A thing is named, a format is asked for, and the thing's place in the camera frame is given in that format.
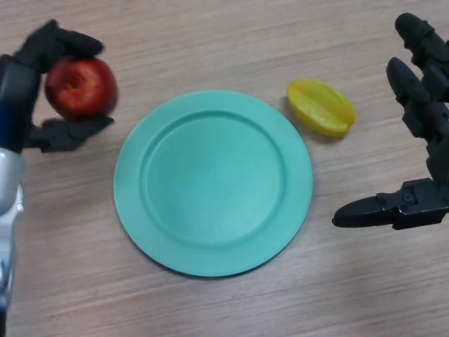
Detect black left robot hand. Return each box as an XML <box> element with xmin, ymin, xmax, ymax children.
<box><xmin>0</xmin><ymin>19</ymin><xmax>115</xmax><ymax>154</ymax></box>

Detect yellow starfruit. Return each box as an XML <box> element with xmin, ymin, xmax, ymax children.
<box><xmin>286</xmin><ymin>78</ymin><xmax>357</xmax><ymax>138</ymax></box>

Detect red apple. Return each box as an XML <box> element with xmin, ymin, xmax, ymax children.
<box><xmin>44</xmin><ymin>58</ymin><xmax>119</xmax><ymax>122</ymax></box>

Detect green round plate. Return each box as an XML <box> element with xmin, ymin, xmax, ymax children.
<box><xmin>114</xmin><ymin>90</ymin><xmax>314</xmax><ymax>279</ymax></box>

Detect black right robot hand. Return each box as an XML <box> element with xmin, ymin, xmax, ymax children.
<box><xmin>331</xmin><ymin>13</ymin><xmax>449</xmax><ymax>231</ymax></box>

